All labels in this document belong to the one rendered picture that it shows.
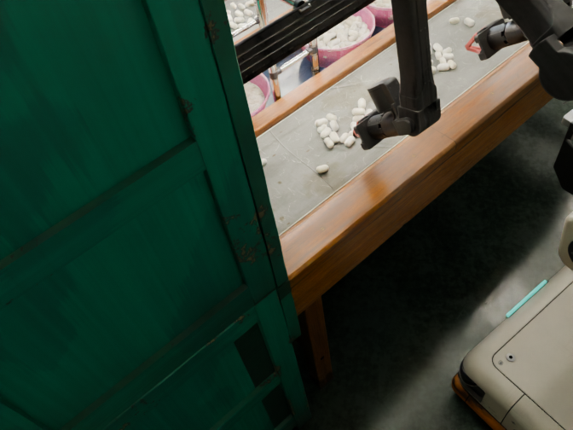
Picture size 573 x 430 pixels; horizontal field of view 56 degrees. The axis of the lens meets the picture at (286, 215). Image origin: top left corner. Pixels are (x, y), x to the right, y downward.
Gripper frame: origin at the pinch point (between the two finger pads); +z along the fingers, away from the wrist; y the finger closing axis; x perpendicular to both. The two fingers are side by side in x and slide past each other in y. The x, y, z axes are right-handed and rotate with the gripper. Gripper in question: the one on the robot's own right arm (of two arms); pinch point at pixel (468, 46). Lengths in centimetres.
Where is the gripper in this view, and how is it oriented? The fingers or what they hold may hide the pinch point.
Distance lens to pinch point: 158.6
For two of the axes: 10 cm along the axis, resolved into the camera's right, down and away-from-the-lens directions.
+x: 4.9, 8.2, 2.8
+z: -4.3, -0.4, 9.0
